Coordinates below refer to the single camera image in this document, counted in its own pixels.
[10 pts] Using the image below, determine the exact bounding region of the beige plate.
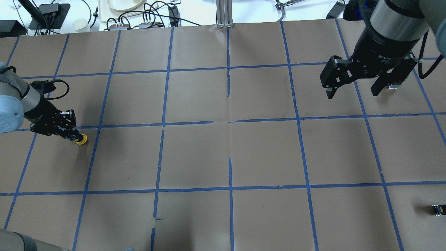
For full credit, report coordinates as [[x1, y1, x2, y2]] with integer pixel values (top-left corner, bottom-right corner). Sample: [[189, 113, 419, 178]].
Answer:
[[107, 0, 144, 12]]

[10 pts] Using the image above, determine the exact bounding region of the white paper cup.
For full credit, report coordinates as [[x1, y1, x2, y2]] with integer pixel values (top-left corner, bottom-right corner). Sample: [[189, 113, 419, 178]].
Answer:
[[72, 18, 91, 33]]

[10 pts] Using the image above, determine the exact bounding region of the beige tray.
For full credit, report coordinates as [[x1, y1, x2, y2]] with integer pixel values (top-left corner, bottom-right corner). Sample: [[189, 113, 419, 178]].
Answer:
[[98, 0, 158, 23]]

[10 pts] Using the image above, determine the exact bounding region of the aluminium frame post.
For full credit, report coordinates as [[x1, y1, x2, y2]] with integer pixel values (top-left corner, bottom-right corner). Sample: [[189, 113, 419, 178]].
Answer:
[[216, 0, 234, 29]]

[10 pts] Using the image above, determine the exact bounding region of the black power adapter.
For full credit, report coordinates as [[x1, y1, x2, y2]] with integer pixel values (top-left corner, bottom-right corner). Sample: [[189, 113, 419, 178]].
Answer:
[[325, 0, 347, 19], [168, 5, 179, 27]]

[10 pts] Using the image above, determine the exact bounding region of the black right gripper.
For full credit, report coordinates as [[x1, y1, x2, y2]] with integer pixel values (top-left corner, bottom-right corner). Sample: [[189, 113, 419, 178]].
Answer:
[[320, 28, 418, 99]]

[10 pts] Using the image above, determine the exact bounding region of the yellow push button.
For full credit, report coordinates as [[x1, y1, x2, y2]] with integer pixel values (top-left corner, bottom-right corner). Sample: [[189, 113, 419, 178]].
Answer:
[[75, 134, 88, 145]]

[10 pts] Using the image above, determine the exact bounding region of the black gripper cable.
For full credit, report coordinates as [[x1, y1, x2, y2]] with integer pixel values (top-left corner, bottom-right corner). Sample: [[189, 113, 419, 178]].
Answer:
[[29, 79, 70, 101]]

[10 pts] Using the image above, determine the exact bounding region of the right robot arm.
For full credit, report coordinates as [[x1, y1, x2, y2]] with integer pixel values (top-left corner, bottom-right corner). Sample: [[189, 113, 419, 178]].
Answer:
[[320, 0, 445, 99]]

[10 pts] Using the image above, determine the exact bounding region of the small circuit board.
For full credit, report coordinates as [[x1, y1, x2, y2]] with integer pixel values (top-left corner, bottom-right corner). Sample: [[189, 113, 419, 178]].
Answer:
[[137, 21, 164, 30], [106, 22, 131, 31]]

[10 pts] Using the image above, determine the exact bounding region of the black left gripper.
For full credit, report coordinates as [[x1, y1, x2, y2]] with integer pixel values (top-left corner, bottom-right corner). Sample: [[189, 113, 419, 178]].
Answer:
[[30, 109, 80, 142]]

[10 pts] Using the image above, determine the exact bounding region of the red push button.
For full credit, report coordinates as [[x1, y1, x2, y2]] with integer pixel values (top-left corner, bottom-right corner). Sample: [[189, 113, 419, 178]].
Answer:
[[431, 204, 446, 216]]

